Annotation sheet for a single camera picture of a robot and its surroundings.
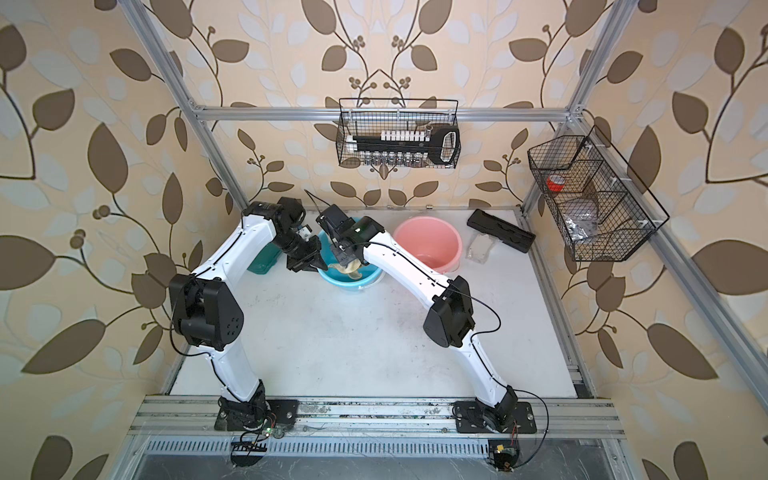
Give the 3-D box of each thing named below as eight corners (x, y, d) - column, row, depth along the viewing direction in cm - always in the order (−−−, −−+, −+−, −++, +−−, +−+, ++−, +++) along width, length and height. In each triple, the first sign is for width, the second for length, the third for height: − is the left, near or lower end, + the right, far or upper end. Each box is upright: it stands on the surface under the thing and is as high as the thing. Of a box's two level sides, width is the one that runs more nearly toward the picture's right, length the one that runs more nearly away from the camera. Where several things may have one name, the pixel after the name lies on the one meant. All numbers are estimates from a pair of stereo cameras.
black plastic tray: (465, 226, 116) (466, 222, 114) (476, 210, 122) (477, 207, 120) (527, 255, 107) (529, 251, 105) (536, 236, 113) (538, 233, 111)
